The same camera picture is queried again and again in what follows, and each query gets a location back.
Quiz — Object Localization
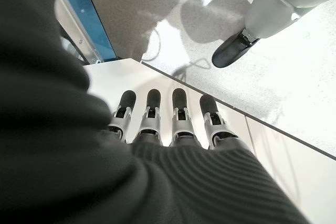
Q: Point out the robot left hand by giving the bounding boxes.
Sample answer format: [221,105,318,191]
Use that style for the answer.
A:
[0,0,311,224]

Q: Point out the black robot left foot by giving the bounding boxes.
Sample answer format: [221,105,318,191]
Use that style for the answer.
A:
[211,28,261,69]

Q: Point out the white robot left leg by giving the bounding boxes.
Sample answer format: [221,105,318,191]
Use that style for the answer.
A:
[244,0,336,39]

